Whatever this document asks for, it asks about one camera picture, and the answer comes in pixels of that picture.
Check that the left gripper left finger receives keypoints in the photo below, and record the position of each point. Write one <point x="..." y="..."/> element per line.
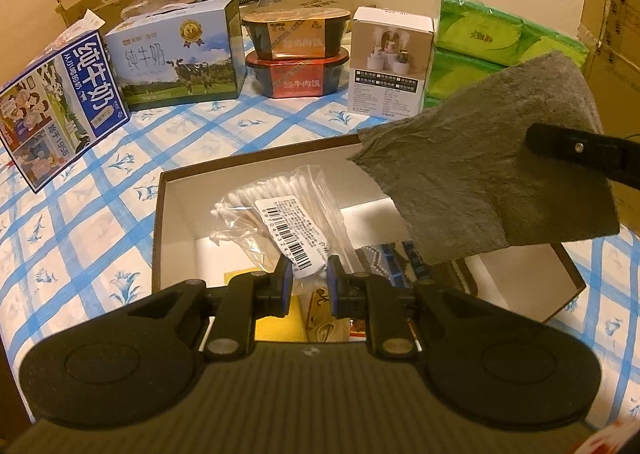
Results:
<point x="236" y="308"/>

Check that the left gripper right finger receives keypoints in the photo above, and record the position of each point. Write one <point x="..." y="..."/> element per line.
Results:
<point x="372" y="299"/>

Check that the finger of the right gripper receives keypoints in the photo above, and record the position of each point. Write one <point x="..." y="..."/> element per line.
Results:
<point x="616" y="159"/>

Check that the cotton swab plastic bag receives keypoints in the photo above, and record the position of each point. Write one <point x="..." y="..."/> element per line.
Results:
<point x="293" y="215"/>

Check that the grey felt cloth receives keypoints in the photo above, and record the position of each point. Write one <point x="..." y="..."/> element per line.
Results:
<point x="464" y="181"/>

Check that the yellow green sponge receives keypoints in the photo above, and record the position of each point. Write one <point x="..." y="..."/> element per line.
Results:
<point x="290" y="328"/>

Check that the striped knitted sock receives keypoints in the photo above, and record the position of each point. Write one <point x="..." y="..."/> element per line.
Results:
<point x="401" y="263"/>

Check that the brown open cardboard box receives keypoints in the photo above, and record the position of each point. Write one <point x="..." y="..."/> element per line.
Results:
<point x="535" y="281"/>

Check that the large brown cardboard carton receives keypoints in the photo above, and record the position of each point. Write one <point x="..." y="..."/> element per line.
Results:
<point x="611" y="31"/>

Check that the blue checked bed sheet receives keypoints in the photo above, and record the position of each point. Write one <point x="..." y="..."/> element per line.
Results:
<point x="82" y="246"/>

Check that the green tissue pack bundle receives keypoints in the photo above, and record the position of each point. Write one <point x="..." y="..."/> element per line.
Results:
<point x="473" y="41"/>

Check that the red instant meal bowl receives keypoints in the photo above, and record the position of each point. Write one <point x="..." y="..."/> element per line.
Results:
<point x="297" y="78"/>

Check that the white product box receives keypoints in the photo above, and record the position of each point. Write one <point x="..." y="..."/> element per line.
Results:
<point x="390" y="56"/>

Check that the cow picture milk box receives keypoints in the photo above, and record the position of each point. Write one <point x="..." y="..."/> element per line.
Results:
<point x="181" y="53"/>

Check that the blue milk carton box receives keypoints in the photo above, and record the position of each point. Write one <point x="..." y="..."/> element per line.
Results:
<point x="63" y="104"/>

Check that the orange instant meal bowl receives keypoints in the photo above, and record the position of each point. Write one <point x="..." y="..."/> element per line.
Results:
<point x="299" y="33"/>

